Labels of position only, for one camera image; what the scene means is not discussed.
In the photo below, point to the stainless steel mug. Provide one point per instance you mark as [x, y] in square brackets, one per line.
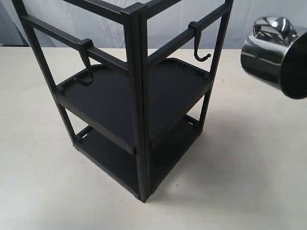
[276, 54]

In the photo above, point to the white backdrop cloth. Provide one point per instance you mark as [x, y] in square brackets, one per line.
[161, 28]

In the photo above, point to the black hook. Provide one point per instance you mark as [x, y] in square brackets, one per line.
[197, 38]
[88, 78]

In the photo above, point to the black two-tier shelf rack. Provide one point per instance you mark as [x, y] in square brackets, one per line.
[139, 116]

